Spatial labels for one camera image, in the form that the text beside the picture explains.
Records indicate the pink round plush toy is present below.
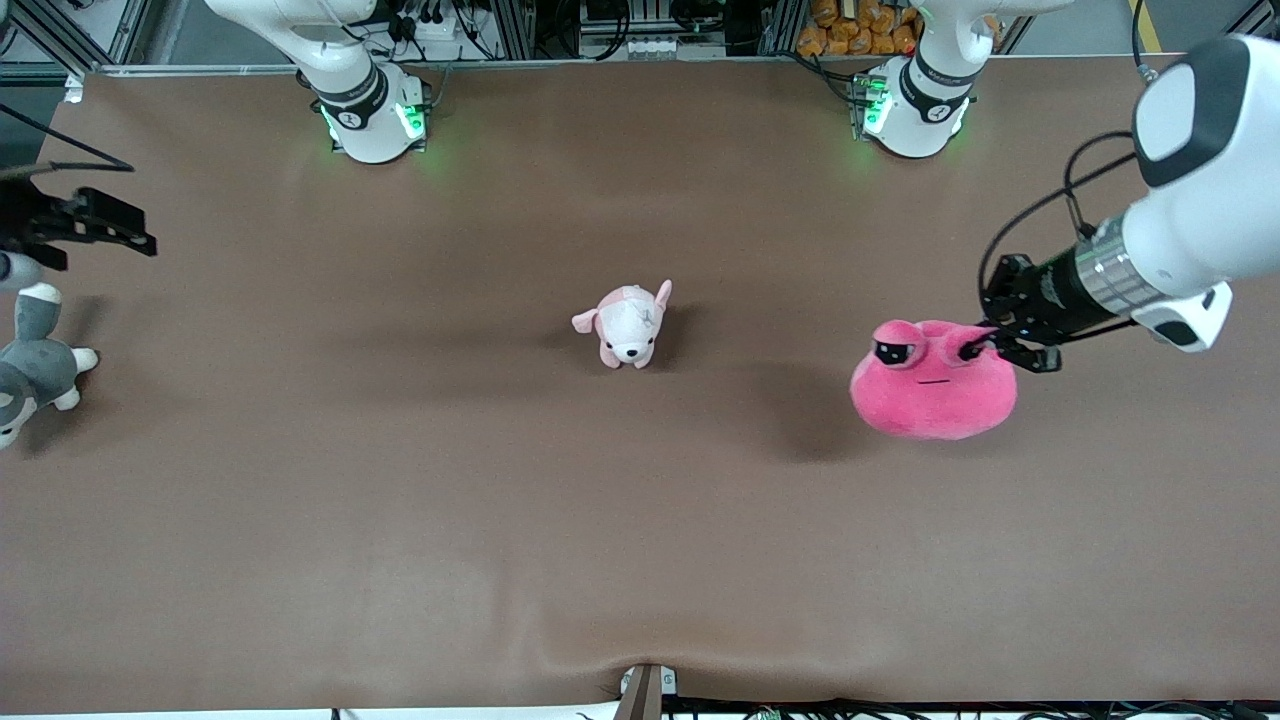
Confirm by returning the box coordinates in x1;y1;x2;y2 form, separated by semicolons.
850;319;1019;442

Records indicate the grey white husky plush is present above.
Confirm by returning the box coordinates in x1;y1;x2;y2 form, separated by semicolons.
0;283;100;450

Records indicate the orange plush pile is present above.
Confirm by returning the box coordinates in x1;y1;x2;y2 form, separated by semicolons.
796;0;1002;59

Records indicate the pale pink puppy plush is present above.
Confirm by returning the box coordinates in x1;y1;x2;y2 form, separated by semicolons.
571;279;674;370

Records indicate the white power strip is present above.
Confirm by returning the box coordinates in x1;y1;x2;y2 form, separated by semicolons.
394;8;464;63

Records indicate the brown table cover mat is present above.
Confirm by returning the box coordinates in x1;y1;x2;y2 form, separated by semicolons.
0;55;1280;714

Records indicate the metal table edge clamp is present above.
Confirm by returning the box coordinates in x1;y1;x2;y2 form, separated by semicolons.
614;662;680;720

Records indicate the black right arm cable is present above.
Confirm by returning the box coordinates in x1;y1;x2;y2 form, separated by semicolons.
0;104;135;182

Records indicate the aluminium frame post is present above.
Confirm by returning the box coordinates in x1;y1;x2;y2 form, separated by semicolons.
489;0;537;62

